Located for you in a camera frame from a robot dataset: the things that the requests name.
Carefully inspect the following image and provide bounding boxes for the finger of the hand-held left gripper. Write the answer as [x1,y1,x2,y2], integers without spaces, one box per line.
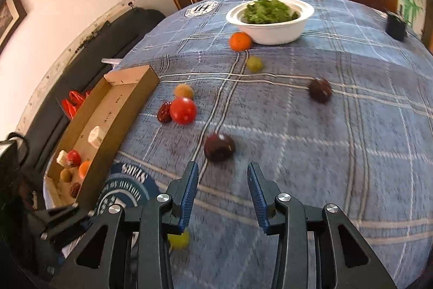
[32,203,93,247]

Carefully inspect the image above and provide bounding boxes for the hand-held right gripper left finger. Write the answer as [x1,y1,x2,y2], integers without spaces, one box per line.
[51,161,200,289]

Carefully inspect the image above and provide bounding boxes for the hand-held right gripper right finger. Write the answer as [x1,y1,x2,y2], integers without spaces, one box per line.
[247,162,398,289]

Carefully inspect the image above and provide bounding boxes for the dark purple passion fruit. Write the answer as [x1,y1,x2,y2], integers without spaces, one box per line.
[204,133,236,163]
[309,78,333,103]

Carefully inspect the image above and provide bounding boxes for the brown cardboard box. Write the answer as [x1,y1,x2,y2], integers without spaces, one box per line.
[47,65,160,208]

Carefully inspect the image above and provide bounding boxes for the orange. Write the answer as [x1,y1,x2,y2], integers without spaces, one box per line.
[229,32,253,52]
[78,160,92,179]

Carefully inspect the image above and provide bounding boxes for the red tomato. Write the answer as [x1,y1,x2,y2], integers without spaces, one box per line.
[169,97,197,125]
[67,150,82,167]

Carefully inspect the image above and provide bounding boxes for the blue plaid tablecloth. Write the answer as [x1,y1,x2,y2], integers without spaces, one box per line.
[44,0,433,289]

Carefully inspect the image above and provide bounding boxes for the tan small fruit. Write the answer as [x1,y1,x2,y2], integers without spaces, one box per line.
[174,84,194,100]

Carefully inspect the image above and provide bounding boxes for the red plastic bag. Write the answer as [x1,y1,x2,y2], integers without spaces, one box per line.
[61,90,92,120]

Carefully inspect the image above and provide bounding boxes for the white bowl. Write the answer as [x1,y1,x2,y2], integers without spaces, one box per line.
[226,0,315,46]

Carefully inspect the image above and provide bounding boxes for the dark sofa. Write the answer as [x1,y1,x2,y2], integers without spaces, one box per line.
[20,8,166,174]

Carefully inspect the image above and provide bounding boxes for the green leafy vegetables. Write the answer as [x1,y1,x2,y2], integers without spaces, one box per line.
[244,0,301,25]

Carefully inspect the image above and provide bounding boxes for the black cylindrical device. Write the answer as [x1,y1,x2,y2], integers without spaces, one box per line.
[386,12,407,41]

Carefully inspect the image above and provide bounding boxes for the framed wall picture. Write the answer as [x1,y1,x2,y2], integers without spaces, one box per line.
[0,0,28,53]

